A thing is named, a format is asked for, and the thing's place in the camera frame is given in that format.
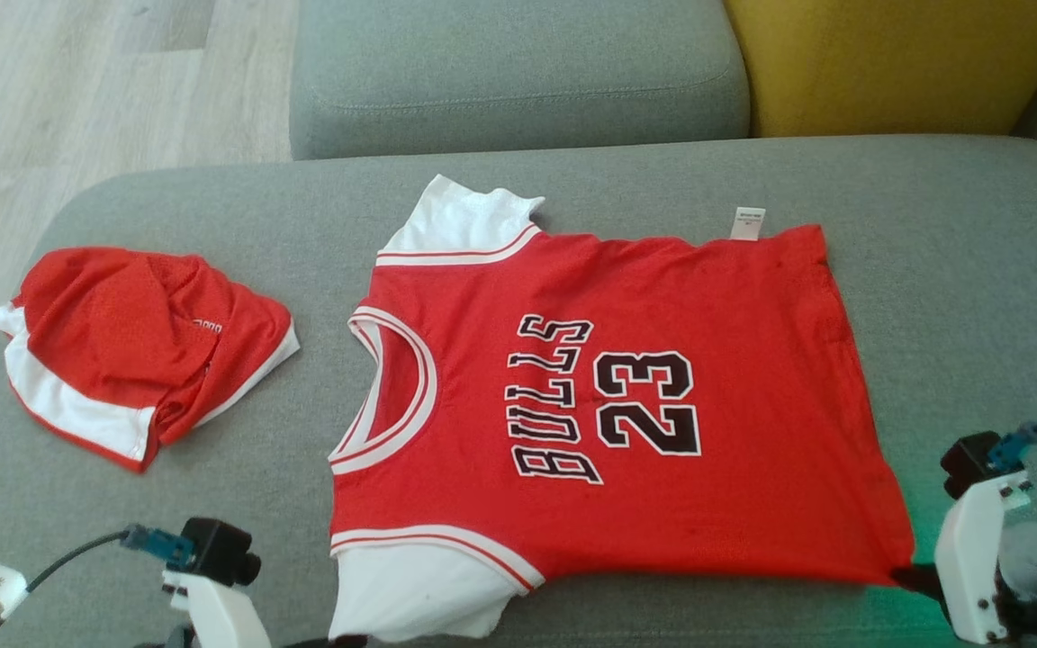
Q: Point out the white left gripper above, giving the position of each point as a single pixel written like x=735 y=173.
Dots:
x=221 y=616

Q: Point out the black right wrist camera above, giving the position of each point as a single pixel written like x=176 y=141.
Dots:
x=969 y=463

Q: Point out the blue left camera connector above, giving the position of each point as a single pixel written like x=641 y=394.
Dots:
x=158 y=543

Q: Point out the blue camera connector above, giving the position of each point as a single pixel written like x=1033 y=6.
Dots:
x=1014 y=447
x=158 y=543

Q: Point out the grey fabric sofa seat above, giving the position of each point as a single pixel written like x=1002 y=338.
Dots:
x=933 y=270

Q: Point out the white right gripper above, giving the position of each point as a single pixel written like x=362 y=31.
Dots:
x=969 y=558

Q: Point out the red Bulls 23 jersey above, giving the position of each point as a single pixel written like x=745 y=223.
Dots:
x=707 y=360

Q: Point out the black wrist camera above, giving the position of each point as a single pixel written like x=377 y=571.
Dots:
x=217 y=549
x=969 y=463

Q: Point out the red white mesh shorts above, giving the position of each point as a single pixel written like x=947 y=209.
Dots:
x=122 y=324

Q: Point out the yellow sofa cushion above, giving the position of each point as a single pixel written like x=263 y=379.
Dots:
x=897 y=63

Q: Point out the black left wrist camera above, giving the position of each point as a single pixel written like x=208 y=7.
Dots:
x=217 y=549

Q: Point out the blue right camera connector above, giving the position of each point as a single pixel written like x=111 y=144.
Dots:
x=1014 y=447

